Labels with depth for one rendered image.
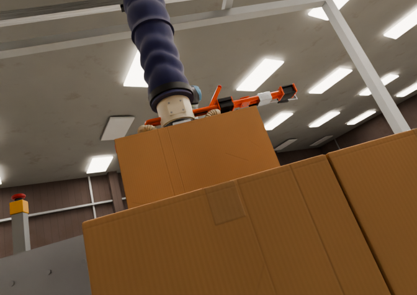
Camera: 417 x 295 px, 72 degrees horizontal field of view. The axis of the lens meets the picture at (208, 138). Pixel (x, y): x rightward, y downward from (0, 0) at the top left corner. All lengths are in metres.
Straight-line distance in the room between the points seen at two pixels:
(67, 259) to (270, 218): 0.63
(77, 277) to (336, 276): 0.66
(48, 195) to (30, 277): 10.00
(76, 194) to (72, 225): 1.06
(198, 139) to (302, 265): 0.77
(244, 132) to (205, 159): 0.20
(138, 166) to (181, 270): 0.73
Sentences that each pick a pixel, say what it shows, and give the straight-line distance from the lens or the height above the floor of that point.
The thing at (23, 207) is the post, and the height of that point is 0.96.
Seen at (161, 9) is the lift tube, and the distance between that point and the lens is 1.71.
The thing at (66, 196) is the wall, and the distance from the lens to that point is 10.95.
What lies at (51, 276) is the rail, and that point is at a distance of 0.94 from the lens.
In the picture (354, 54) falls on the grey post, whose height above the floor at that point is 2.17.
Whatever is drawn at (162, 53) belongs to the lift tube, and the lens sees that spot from 1.50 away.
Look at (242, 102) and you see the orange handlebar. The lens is 1.47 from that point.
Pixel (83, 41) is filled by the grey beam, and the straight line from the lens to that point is 3.92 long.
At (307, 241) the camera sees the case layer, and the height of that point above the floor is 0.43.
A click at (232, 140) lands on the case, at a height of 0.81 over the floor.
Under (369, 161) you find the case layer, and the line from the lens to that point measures 0.56.
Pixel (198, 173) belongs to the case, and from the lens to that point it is 1.10.
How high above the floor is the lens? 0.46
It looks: 20 degrees up
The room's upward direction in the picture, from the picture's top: 18 degrees counter-clockwise
